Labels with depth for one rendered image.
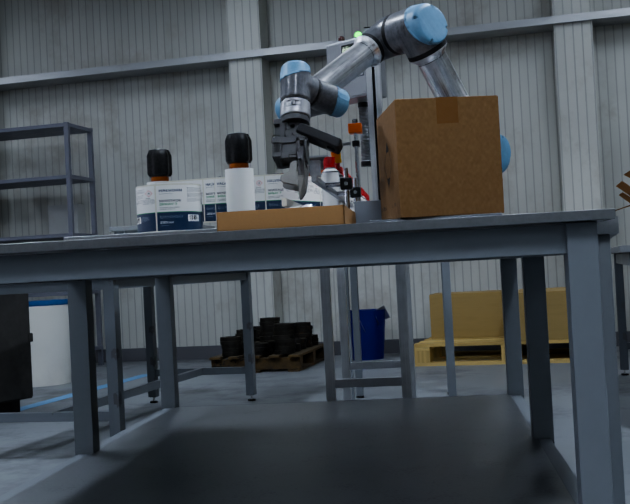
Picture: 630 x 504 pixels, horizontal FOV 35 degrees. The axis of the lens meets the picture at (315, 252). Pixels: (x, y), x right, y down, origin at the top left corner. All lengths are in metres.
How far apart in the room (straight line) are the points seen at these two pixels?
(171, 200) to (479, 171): 1.08
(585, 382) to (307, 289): 6.96
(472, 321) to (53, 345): 3.16
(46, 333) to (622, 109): 4.86
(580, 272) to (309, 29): 7.24
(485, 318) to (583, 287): 5.89
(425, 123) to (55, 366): 5.72
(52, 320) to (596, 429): 6.03
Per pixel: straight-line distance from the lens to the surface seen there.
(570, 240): 2.03
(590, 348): 2.04
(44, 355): 7.73
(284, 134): 2.48
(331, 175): 3.07
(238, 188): 3.11
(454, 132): 2.34
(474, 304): 7.92
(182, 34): 9.49
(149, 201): 3.08
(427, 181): 2.31
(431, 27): 2.81
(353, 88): 3.27
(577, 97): 8.44
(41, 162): 9.94
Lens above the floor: 0.74
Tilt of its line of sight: 1 degrees up
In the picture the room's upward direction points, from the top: 3 degrees counter-clockwise
